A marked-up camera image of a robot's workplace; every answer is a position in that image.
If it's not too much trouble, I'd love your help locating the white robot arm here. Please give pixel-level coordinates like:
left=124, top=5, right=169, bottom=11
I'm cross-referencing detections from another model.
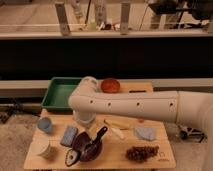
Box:
left=68, top=76, right=213, bottom=171

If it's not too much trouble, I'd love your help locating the light blue cup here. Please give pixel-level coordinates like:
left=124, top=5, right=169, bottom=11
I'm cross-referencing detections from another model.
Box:
left=37, top=117, right=53, bottom=134

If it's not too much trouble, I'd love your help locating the light blue cloth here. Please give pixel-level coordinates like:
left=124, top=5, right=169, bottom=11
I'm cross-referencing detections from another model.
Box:
left=134, top=127, right=156, bottom=141

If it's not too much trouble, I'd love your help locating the dark brown bowl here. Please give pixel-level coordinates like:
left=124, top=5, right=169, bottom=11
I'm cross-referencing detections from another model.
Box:
left=72, top=132, right=102, bottom=162

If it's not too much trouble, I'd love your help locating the black dish brush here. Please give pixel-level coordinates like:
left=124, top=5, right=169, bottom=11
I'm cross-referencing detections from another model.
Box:
left=65, top=126, right=108, bottom=167

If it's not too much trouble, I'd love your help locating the wooden table board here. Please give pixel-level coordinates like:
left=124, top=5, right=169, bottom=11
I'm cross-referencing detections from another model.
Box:
left=23, top=81, right=177, bottom=171

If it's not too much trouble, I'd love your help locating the green plastic tray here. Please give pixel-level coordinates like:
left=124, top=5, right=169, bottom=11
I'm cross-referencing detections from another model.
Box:
left=41, top=77, right=81, bottom=113

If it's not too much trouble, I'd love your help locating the black tripod stand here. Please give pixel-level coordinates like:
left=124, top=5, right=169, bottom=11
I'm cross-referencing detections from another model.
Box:
left=178, top=126, right=205, bottom=143

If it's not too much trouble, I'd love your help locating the bunch of dark grapes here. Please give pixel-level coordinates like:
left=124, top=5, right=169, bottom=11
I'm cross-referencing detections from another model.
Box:
left=126, top=146, right=159, bottom=163

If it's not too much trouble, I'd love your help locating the black rectangular block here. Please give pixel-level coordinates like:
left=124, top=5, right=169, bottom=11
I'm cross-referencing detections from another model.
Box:
left=129, top=90, right=147, bottom=93

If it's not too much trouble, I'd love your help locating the red bowl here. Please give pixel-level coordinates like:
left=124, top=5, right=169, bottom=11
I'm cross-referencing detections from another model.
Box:
left=101, top=78, right=120, bottom=93

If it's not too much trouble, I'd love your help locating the blue sponge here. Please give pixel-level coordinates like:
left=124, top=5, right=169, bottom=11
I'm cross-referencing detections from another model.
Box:
left=60, top=126, right=78, bottom=147

